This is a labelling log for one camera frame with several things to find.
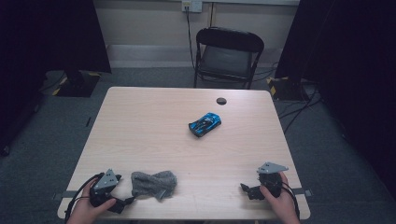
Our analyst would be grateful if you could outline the hand-held gripper cable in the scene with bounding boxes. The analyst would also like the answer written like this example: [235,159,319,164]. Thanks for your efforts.
[64,172,106,223]
[281,181,302,220]

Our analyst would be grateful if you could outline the black folding chair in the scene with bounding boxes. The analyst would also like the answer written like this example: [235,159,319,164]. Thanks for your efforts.
[193,26,265,91]

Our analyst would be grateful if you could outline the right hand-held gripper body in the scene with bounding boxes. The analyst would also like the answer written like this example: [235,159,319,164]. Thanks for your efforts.
[256,161,289,199]

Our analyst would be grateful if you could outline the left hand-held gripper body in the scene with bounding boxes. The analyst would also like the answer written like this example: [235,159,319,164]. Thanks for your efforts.
[89,168,123,209]

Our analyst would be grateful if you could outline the black floor cables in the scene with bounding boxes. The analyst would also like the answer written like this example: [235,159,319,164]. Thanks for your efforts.
[278,78,325,134]

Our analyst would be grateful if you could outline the grey cloth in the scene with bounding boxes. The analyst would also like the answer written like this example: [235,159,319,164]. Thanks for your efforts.
[130,170,177,202]

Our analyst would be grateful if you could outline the white wall skirting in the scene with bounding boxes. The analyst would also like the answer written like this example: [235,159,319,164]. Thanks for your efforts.
[106,44,284,68]

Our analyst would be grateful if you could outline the person's left hand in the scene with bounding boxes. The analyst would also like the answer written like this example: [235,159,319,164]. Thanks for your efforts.
[65,178,117,224]

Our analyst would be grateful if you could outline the left hand-held gripper cable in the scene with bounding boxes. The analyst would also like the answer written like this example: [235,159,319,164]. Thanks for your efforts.
[64,172,106,223]

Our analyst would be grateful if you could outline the black wall socket cable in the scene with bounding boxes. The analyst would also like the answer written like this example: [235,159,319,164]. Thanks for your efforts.
[185,6,197,71]

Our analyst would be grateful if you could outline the blue toy car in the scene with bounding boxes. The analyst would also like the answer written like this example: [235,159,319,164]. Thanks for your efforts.
[188,112,222,138]

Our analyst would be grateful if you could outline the black stand base yellow tape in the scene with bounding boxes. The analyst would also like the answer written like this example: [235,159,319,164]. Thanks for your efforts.
[51,70,102,98]
[266,76,309,102]

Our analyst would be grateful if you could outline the white wall socket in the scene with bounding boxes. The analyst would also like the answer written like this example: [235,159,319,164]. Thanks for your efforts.
[181,0,204,13]

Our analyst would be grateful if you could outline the black curtain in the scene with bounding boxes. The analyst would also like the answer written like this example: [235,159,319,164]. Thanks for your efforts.
[275,0,396,200]
[0,0,112,157]

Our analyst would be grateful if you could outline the right hand-held gripper cable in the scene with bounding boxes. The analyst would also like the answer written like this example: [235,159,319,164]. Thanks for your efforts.
[281,181,302,220]

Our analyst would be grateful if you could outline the person's right hand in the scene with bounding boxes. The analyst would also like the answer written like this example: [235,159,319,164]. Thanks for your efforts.
[260,172,302,224]

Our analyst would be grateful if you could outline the grey tape strip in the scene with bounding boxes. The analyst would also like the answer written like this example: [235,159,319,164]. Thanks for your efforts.
[52,189,78,201]
[290,187,313,198]

